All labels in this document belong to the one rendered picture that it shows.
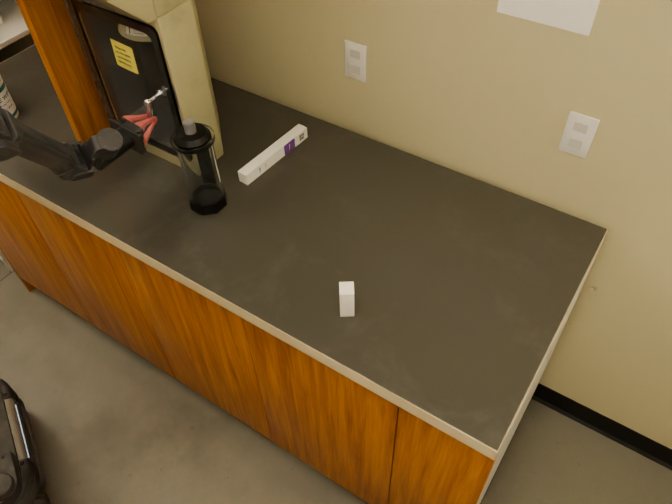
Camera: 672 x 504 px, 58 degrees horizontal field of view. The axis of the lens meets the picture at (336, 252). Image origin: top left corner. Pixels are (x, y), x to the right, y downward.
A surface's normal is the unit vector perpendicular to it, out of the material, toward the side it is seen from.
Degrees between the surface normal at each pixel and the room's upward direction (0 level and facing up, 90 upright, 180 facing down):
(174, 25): 90
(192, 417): 0
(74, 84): 90
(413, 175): 0
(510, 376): 0
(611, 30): 90
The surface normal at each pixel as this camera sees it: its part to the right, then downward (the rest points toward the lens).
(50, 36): 0.84, 0.40
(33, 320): -0.03, -0.66
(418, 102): -0.55, 0.64
